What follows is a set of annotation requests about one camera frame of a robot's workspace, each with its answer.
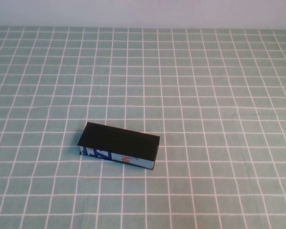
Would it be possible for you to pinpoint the green checked tablecloth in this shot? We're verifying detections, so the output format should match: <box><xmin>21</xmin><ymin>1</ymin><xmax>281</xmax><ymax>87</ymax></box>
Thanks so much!
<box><xmin>0</xmin><ymin>25</ymin><xmax>286</xmax><ymax>229</ymax></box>

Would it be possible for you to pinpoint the black glasses case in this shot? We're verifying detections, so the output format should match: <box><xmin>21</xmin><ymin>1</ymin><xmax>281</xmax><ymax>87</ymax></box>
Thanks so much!
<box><xmin>76</xmin><ymin>122</ymin><xmax>161</xmax><ymax>171</ymax></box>

